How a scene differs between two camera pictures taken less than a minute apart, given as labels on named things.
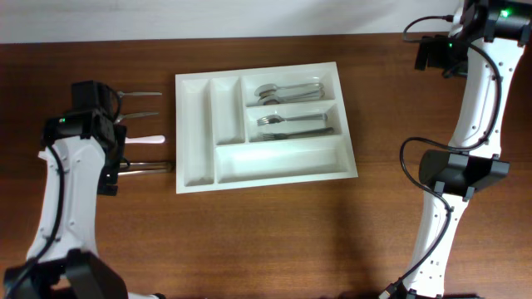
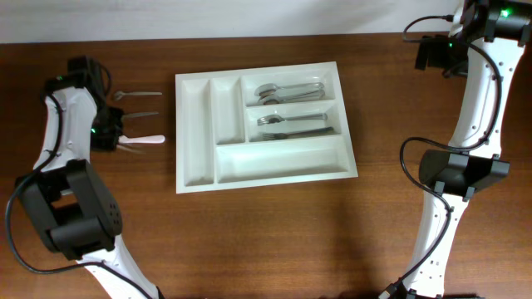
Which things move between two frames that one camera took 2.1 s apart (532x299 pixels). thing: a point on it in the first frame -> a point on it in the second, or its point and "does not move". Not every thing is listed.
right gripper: [426, 54] does not move
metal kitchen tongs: [146, 167] -> [130, 147]
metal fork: [274, 119] does not move
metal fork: [274, 136] does not move
